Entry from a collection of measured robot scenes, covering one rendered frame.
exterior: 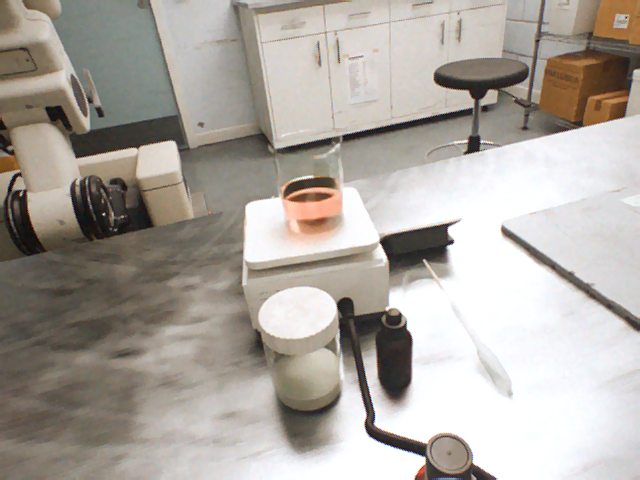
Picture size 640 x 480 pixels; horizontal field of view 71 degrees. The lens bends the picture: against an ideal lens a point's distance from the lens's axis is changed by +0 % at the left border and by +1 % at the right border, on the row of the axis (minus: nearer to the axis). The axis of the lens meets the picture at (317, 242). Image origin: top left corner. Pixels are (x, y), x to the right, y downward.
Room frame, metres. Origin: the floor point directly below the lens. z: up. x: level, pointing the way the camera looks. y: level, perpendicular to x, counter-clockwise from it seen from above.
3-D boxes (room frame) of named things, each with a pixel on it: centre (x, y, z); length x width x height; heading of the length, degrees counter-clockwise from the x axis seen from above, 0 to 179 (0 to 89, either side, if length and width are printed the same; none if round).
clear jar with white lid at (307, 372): (0.26, 0.02, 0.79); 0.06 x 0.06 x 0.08
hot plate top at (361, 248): (0.38, 0.01, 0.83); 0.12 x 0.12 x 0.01; 3
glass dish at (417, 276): (0.35, -0.11, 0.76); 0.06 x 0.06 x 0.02
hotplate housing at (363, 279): (0.41, 0.01, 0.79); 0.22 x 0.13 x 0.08; 3
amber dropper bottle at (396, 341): (0.26, -0.05, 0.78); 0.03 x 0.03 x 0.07
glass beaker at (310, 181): (0.37, 0.00, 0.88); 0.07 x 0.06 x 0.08; 19
